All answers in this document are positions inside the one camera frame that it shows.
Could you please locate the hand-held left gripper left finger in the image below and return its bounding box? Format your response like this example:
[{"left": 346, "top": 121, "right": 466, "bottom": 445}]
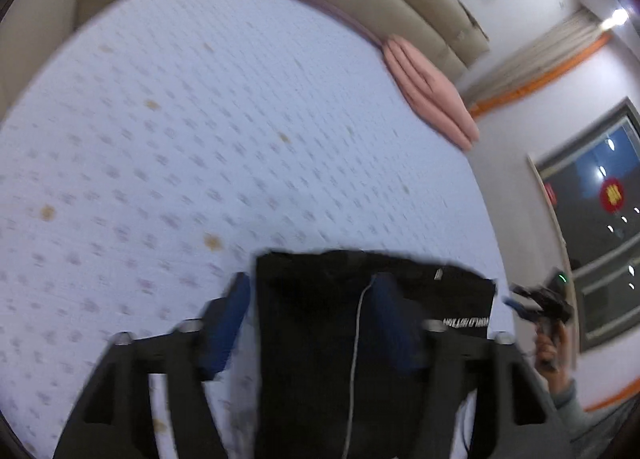
[{"left": 52, "top": 273, "right": 252, "bottom": 459}]

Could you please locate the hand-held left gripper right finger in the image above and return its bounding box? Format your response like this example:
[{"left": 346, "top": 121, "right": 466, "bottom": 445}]
[{"left": 372, "top": 273, "right": 576, "bottom": 459}]

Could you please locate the black hooded jacket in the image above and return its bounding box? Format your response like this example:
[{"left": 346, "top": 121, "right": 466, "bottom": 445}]
[{"left": 255, "top": 250, "right": 497, "bottom": 459}]

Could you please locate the person's right forearm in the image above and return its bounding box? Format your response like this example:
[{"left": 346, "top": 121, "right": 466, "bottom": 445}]
[{"left": 544, "top": 368, "right": 596, "bottom": 445}]

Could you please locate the person's right hand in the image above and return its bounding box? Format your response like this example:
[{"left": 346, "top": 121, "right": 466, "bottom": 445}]
[{"left": 533, "top": 324, "right": 572, "bottom": 374}]

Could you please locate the window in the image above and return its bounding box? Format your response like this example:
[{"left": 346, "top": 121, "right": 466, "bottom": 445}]
[{"left": 527, "top": 98, "right": 640, "bottom": 355}]

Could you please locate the round red window decal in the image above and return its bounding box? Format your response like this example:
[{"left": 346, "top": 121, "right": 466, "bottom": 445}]
[{"left": 599, "top": 177, "right": 627, "bottom": 213}]

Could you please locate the bed with lavender dotted sheet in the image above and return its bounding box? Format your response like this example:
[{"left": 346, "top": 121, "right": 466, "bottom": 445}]
[{"left": 0, "top": 0, "right": 516, "bottom": 459}]

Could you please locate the folded pink blanket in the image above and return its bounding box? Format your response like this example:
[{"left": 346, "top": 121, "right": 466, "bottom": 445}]
[{"left": 382, "top": 34, "right": 481, "bottom": 154}]

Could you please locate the beige curtain with orange stripe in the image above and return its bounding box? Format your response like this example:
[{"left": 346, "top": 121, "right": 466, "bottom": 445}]
[{"left": 457, "top": 9, "right": 613, "bottom": 120}]

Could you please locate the beige padded headboard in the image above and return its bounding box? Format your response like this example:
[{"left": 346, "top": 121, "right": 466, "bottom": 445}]
[{"left": 185, "top": 0, "right": 491, "bottom": 84}]

